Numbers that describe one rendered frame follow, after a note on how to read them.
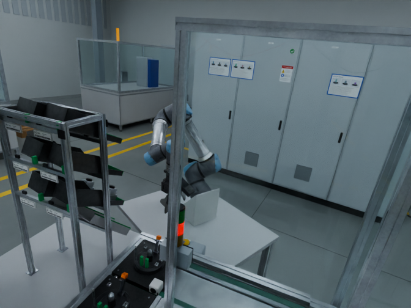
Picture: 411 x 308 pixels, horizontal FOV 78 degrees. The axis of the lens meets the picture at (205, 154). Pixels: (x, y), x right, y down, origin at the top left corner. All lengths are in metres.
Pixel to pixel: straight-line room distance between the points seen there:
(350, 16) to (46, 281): 8.12
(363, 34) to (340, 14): 7.71
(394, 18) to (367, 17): 0.58
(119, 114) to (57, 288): 5.20
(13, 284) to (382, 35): 1.61
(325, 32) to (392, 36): 0.12
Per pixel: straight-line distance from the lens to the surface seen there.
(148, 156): 1.30
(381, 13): 8.33
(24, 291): 1.51
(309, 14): 8.44
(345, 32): 0.64
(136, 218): 1.79
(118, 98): 6.28
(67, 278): 1.50
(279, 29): 0.64
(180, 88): 0.71
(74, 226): 1.12
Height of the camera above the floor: 1.91
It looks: 21 degrees down
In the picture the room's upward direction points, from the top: 6 degrees clockwise
